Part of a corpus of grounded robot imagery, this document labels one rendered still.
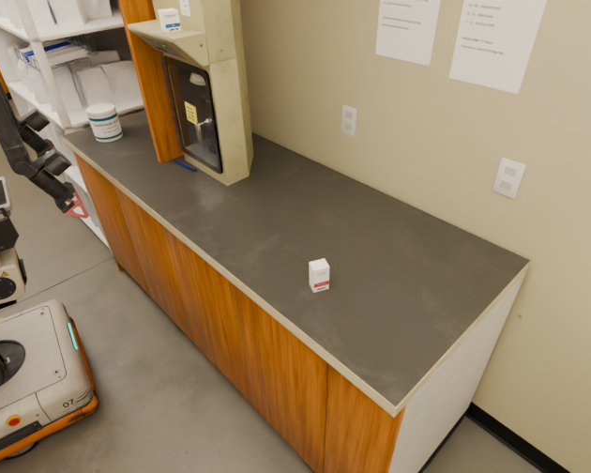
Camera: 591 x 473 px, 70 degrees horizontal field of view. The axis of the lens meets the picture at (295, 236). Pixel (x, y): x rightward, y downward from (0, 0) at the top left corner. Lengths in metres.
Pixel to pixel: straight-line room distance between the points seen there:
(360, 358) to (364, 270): 0.32
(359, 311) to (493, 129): 0.67
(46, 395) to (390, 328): 1.47
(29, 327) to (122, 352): 0.45
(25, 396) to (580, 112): 2.15
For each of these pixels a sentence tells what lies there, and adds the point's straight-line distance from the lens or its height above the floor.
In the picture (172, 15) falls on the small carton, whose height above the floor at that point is 1.56.
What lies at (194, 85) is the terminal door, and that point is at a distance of 1.64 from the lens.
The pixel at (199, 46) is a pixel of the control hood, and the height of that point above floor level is 1.47.
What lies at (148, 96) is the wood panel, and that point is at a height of 1.24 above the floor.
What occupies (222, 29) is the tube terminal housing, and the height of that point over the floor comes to 1.51.
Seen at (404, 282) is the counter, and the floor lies 0.94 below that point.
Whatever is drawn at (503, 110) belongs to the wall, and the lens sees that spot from 1.38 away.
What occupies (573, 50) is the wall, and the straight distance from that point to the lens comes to 1.29.
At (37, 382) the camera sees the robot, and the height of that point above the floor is 0.28.
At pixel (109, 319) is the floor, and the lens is 2.65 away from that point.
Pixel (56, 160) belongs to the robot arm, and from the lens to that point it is 1.55.
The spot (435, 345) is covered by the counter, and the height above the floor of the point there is 0.94.
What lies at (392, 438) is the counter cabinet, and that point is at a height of 0.76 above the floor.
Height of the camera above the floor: 1.81
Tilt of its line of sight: 38 degrees down
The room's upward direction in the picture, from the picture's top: 2 degrees counter-clockwise
